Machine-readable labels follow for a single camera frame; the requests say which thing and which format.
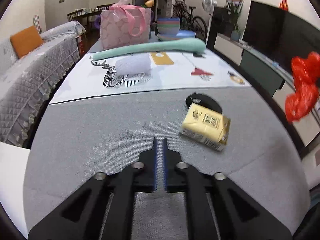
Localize yellow tissue pack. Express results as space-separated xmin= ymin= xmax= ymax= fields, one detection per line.
xmin=180 ymin=103 xmax=231 ymax=152

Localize black wrapper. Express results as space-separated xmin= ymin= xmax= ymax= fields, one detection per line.
xmin=185 ymin=92 xmax=222 ymax=114

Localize bubble wrap roll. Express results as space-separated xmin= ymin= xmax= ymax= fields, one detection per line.
xmin=114 ymin=54 xmax=151 ymax=77

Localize red plastic bag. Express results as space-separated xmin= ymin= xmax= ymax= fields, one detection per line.
xmin=285 ymin=51 xmax=319 ymax=122

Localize grey tablecloth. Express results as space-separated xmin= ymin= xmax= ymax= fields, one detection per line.
xmin=23 ymin=87 xmax=310 ymax=232

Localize white printed table mat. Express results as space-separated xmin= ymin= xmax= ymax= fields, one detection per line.
xmin=50 ymin=50 xmax=251 ymax=105

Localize mint green long pillow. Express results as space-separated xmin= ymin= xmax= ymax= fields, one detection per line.
xmin=91 ymin=38 xmax=206 ymax=61

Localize blue plate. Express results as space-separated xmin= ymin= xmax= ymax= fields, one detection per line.
xmin=157 ymin=30 xmax=196 ymax=41

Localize white green tv cabinet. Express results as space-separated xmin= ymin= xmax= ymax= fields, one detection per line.
xmin=214 ymin=34 xmax=319 ymax=152

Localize stack of coloured bowls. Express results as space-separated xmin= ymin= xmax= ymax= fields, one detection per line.
xmin=157 ymin=18 xmax=180 ymax=35

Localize grey covered sofa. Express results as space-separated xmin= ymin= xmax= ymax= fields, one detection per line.
xmin=1 ymin=21 xmax=86 ymax=147

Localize pink gift bag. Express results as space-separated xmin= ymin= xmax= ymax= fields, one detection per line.
xmin=100 ymin=0 xmax=151 ymax=50

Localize bicycle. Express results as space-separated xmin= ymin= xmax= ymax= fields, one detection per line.
xmin=172 ymin=1 xmax=208 ymax=41

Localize black speaker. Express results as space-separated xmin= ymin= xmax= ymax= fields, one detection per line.
xmin=207 ymin=7 xmax=229 ymax=50

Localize dining table with chairs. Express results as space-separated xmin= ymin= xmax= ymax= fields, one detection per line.
xmin=67 ymin=4 xmax=112 ymax=23

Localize white standing fan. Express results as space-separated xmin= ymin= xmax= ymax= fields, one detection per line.
xmin=202 ymin=0 xmax=217 ymax=44

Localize potted plant blue pot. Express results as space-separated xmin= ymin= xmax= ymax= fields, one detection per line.
xmin=225 ymin=0 xmax=244 ymax=42

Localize black television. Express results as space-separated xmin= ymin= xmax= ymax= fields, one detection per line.
xmin=242 ymin=1 xmax=319 ymax=72

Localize orange cushion far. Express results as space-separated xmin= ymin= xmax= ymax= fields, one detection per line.
xmin=10 ymin=26 xmax=43 ymax=59

